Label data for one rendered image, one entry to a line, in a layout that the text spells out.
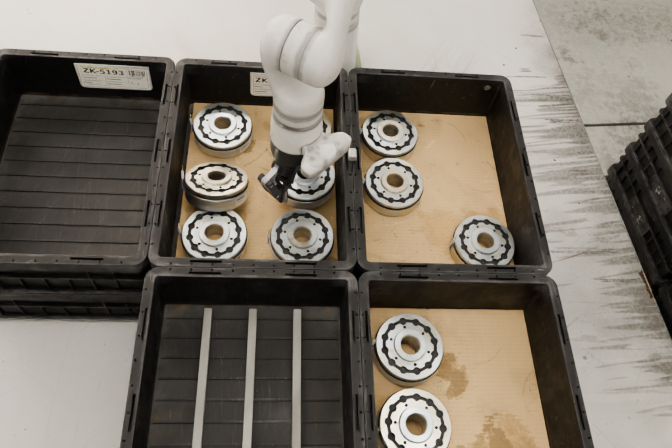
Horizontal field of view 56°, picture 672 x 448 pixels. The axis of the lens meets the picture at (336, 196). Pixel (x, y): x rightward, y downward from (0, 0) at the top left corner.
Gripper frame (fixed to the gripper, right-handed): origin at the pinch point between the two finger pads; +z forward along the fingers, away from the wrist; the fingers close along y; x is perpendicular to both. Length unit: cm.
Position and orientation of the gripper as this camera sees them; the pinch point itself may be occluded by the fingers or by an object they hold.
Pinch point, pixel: (291, 186)
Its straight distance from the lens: 105.0
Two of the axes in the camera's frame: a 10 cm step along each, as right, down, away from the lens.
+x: 7.3, 6.1, -3.0
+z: -1.0, 5.3, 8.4
